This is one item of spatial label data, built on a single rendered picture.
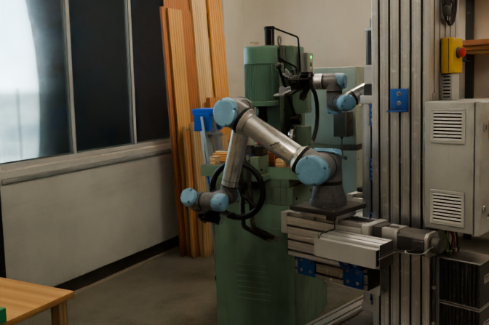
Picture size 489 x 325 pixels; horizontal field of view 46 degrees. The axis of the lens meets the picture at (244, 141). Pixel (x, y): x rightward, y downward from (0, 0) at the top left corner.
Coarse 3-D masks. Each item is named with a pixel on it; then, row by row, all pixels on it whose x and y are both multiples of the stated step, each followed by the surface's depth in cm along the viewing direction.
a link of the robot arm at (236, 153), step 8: (232, 136) 247; (240, 136) 245; (232, 144) 247; (240, 144) 246; (232, 152) 247; (240, 152) 247; (232, 160) 248; (240, 160) 248; (224, 168) 251; (232, 168) 248; (240, 168) 250; (224, 176) 251; (232, 176) 249; (224, 184) 251; (232, 184) 250; (232, 192) 251; (232, 200) 252
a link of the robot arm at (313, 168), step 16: (224, 112) 229; (240, 112) 228; (240, 128) 229; (256, 128) 226; (272, 128) 227; (272, 144) 223; (288, 144) 222; (288, 160) 222; (304, 160) 215; (320, 160) 214; (304, 176) 216; (320, 176) 214
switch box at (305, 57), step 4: (304, 52) 319; (308, 52) 320; (304, 56) 319; (308, 56) 319; (312, 56) 326; (304, 60) 319; (308, 60) 319; (312, 60) 326; (304, 64) 320; (308, 64) 319; (312, 64) 327; (304, 68) 320; (308, 68) 320; (312, 68) 327
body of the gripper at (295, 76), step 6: (294, 72) 280; (300, 72) 278; (306, 72) 277; (288, 78) 278; (294, 78) 277; (300, 78) 278; (306, 78) 278; (294, 84) 279; (300, 84) 278; (306, 84) 279; (312, 84) 276; (300, 90) 281
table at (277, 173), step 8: (208, 168) 301; (216, 168) 299; (272, 168) 286; (280, 168) 285; (288, 168) 283; (208, 176) 301; (264, 176) 280; (272, 176) 287; (280, 176) 285; (288, 176) 283; (296, 176) 282
